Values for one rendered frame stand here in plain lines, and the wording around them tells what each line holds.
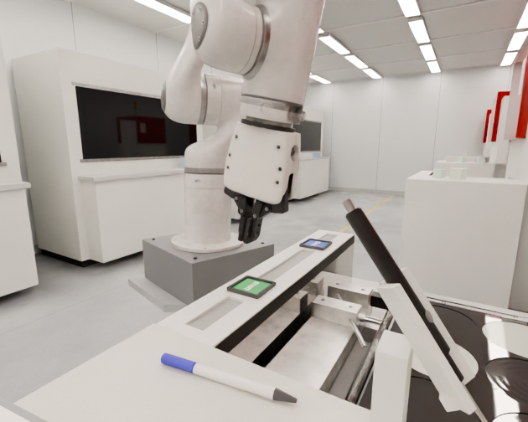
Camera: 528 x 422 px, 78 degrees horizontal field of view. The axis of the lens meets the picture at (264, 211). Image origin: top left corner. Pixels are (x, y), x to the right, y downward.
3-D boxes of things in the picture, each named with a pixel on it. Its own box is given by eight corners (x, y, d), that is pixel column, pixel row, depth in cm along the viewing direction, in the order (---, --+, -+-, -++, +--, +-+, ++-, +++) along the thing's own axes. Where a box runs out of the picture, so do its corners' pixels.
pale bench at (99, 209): (220, 231, 455) (215, 79, 416) (98, 275, 304) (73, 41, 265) (165, 222, 510) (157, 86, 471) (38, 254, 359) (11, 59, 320)
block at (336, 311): (361, 320, 57) (362, 304, 57) (355, 328, 54) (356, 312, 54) (318, 308, 61) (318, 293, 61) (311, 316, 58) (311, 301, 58)
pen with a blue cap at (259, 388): (298, 391, 28) (166, 350, 33) (294, 399, 27) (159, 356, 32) (298, 402, 28) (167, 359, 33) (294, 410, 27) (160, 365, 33)
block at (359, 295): (372, 301, 64) (373, 287, 63) (367, 308, 61) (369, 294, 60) (333, 291, 68) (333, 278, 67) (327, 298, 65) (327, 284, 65)
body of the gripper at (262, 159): (314, 125, 45) (297, 202, 49) (253, 113, 50) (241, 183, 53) (290, 121, 39) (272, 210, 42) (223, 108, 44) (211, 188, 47)
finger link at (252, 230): (279, 203, 48) (271, 244, 50) (261, 197, 49) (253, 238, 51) (268, 207, 45) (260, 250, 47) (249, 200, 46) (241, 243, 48)
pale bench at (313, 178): (329, 192, 825) (333, 110, 785) (299, 203, 674) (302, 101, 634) (291, 189, 879) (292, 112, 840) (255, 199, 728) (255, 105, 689)
